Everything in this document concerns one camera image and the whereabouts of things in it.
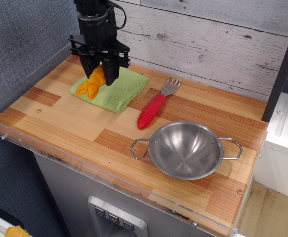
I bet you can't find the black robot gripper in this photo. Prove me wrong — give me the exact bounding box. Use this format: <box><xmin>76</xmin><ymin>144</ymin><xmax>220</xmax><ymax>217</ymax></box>
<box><xmin>69</xmin><ymin>9</ymin><xmax>131</xmax><ymax>86</ymax></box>

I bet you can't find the orange plush pepper toy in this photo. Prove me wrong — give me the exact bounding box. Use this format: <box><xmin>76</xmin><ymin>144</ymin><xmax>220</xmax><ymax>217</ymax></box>
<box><xmin>75</xmin><ymin>65</ymin><xmax>106</xmax><ymax>100</ymax></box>

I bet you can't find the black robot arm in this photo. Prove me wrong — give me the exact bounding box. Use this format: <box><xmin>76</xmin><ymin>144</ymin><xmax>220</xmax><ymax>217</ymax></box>
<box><xmin>68</xmin><ymin>0</ymin><xmax>131</xmax><ymax>86</ymax></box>

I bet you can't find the green folded towel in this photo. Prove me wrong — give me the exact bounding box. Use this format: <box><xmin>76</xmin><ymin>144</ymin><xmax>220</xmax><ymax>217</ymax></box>
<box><xmin>70</xmin><ymin>67</ymin><xmax>149</xmax><ymax>113</ymax></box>

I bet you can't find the grey toy fridge cabinet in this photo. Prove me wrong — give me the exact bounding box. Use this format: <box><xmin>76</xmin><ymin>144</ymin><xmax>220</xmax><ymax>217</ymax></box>
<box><xmin>35</xmin><ymin>154</ymin><xmax>210</xmax><ymax>237</ymax></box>

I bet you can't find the silver ice dispenser panel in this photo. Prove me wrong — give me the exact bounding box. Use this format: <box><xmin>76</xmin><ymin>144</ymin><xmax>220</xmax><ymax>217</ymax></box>
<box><xmin>88</xmin><ymin>195</ymin><xmax>148</xmax><ymax>237</ymax></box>

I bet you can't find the yellow object bottom left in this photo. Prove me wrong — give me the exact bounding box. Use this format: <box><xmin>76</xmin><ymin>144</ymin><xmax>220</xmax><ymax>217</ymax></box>
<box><xmin>4</xmin><ymin>226</ymin><xmax>30</xmax><ymax>237</ymax></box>

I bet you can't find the white side cabinet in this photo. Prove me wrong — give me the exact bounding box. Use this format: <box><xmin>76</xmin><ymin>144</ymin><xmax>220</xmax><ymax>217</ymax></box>
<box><xmin>253</xmin><ymin>93</ymin><xmax>288</xmax><ymax>196</ymax></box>

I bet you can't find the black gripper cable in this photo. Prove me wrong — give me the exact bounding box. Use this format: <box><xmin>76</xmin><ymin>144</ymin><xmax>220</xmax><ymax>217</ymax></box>
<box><xmin>106</xmin><ymin>1</ymin><xmax>126</xmax><ymax>30</ymax></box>

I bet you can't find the red handled metal fork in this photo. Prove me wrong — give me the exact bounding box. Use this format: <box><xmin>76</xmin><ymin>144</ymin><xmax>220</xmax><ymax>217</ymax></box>
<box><xmin>137</xmin><ymin>77</ymin><xmax>181</xmax><ymax>130</ymax></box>

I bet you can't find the steel bowl with handles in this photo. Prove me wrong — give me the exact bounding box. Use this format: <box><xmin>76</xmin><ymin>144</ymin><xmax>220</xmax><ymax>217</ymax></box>
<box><xmin>130</xmin><ymin>120</ymin><xmax>243</xmax><ymax>181</ymax></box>

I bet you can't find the clear acrylic guard rail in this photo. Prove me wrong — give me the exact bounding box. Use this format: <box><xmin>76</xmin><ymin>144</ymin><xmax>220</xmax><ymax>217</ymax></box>
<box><xmin>0</xmin><ymin>30</ymin><xmax>273</xmax><ymax>236</ymax></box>

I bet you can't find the black right frame post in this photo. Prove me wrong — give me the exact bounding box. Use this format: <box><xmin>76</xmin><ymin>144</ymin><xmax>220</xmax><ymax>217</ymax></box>
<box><xmin>261</xmin><ymin>46</ymin><xmax>288</xmax><ymax>122</ymax></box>

